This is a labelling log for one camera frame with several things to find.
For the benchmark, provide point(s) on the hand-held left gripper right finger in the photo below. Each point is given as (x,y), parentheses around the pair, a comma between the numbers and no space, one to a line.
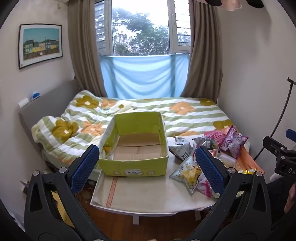
(209,171)

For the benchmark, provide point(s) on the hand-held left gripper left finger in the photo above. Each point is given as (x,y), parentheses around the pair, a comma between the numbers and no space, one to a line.
(84,169)

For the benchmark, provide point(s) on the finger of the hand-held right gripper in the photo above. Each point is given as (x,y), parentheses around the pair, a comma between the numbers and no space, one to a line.
(274,146)
(290,134)

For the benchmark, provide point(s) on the translucent snack packet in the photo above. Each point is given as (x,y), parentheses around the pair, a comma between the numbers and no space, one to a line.
(227,160)

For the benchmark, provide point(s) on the green cardboard box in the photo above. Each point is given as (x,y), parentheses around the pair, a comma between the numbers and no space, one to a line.
(138,166)

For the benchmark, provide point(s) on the person's right hand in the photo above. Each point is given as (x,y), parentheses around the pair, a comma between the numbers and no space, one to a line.
(292,195)

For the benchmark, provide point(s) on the pink and white snack packet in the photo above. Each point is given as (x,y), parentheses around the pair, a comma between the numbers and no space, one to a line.
(205,188)

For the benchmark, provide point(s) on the yellow chip packet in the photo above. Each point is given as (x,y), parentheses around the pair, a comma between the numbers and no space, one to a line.
(189,173)

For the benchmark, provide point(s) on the dark brown snack packet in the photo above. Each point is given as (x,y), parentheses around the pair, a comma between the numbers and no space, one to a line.
(205,142)

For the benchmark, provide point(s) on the orange cloth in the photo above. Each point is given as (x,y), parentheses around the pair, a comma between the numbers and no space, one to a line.
(247,161)

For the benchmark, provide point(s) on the grey chip packet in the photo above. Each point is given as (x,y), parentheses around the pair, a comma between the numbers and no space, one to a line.
(182,148)

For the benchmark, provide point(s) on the purple snack packet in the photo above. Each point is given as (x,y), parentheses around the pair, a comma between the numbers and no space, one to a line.
(232,141)

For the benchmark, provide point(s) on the floral striped blanket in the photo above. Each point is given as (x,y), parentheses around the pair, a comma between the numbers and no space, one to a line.
(189,120)

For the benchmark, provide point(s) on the white small table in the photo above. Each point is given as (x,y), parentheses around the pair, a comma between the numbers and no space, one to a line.
(135,217)

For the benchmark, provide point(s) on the grey bed headboard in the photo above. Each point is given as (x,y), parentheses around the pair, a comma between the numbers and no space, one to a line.
(46,104)

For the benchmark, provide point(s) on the small blue and white object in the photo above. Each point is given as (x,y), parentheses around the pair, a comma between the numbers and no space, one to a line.
(35,96)

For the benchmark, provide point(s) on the small white box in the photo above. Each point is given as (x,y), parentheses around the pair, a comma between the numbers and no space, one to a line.
(23,102)

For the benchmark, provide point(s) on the light blue cloth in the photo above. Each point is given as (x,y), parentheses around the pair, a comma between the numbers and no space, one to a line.
(143,76)

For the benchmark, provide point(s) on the brown curtain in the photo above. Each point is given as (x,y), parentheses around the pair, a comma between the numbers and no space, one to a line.
(203,58)
(85,46)

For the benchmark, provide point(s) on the framed picture of houses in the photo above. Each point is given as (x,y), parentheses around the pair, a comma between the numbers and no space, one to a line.
(40,45)

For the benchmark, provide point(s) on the white framed window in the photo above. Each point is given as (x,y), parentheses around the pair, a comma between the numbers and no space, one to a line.
(138,27)

